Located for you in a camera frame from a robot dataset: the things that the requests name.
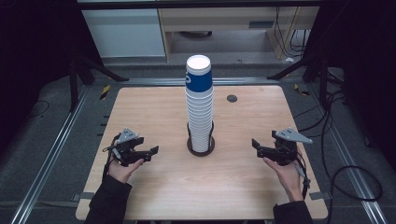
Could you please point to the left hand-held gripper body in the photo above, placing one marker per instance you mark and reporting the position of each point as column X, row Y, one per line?
column 127, row 152

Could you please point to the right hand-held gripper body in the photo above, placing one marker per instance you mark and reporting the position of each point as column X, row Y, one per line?
column 285, row 151

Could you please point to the black cup holder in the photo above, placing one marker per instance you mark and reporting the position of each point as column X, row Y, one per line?
column 200, row 153

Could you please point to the stack of paper cups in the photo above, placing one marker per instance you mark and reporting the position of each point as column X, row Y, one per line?
column 199, row 102

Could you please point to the person's left hand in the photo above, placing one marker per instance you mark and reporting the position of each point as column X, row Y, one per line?
column 123, row 173

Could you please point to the person's right hand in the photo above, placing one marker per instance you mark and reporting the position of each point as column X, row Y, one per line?
column 291, row 179

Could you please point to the yellow black tape strip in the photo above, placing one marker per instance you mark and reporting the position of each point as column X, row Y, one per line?
column 300, row 90
column 105, row 92

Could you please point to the dark round table grommet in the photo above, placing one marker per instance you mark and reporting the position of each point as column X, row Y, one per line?
column 232, row 98

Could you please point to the black metal stand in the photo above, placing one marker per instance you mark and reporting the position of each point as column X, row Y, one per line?
column 323, row 84
column 73, row 87

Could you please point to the white cabinet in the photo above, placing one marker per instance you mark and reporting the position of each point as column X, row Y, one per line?
column 124, row 32

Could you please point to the dark curtain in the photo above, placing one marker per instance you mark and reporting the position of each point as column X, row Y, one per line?
column 31, row 46
column 367, row 46

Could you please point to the light wooden desk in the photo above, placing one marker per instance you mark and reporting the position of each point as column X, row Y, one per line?
column 218, row 18

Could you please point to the grey table bracket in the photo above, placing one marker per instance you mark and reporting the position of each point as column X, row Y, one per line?
column 83, row 196
column 320, row 195

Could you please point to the metal floor rail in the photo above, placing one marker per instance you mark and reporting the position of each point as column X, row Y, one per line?
column 351, row 168
column 155, row 81
column 46, row 165

